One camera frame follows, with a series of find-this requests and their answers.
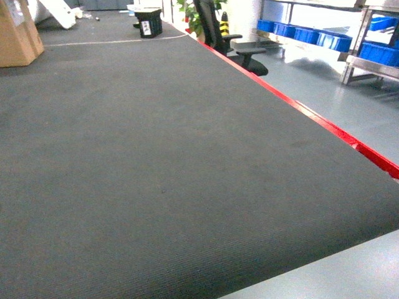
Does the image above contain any large cardboard box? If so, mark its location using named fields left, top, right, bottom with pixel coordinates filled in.
left=1, top=1, right=44, bottom=68

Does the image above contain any stainless steel flow rack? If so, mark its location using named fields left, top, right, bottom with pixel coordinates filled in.
left=255, top=1, right=398, bottom=85

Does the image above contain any green potted plant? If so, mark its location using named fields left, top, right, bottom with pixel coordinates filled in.
left=176, top=1, right=228, bottom=42

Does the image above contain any black office chair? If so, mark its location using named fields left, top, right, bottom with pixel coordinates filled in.
left=193, top=0, right=269, bottom=77

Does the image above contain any white foam board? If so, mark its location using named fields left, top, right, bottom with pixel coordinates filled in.
left=34, top=0, right=76, bottom=29

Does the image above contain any black bin with label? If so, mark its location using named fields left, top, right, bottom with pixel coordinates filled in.
left=135, top=9, right=163, bottom=39

